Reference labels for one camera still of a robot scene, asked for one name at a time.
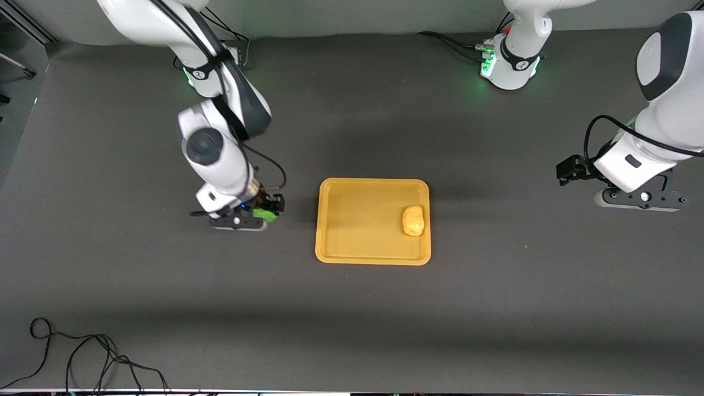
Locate thin black loose cable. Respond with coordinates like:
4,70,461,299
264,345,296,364
0,317,170,394

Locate black arm base cables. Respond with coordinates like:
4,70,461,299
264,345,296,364
201,11,251,69
416,11,515,64

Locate yellow potato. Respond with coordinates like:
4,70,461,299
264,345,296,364
402,205,426,237

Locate black metal frame rail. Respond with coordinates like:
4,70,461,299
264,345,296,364
0,0,58,45

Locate orange plastic tray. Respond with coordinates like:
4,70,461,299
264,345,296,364
315,178,432,266

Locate dark grey table mat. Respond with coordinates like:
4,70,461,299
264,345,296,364
0,19,704,392

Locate black left arm base cables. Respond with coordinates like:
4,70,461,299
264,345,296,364
416,11,515,64

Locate grey metal rod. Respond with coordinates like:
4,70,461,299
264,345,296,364
0,52,37,78

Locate black right arm base cables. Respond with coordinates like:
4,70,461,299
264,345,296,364
201,11,251,69

